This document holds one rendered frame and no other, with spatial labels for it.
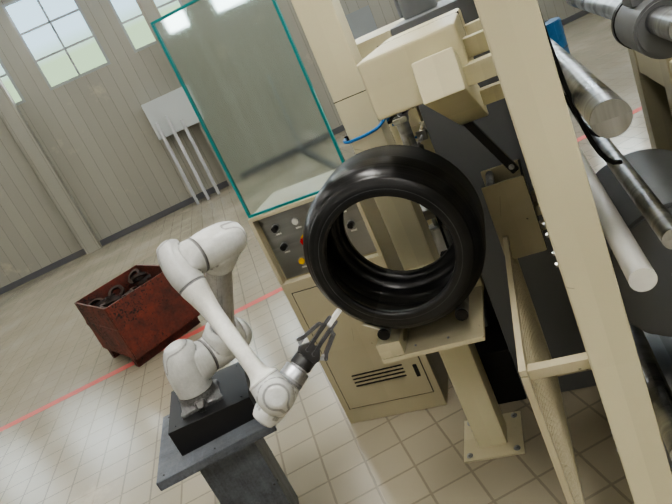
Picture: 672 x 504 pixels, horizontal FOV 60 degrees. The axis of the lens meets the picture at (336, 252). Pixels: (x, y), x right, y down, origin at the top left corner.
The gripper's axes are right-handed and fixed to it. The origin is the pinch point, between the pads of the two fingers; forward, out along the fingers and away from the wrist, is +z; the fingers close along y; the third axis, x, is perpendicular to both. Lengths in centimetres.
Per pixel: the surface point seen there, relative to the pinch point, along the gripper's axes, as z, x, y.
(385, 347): 3.2, -3.4, 21.7
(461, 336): 20.1, 7.9, 38.7
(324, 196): 25.9, 19.1, -27.9
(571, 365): 13, 71, 41
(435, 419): 4, -88, 88
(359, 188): 31.9, 27.9, -21.2
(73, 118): 171, -977, -472
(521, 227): 64, 12, 35
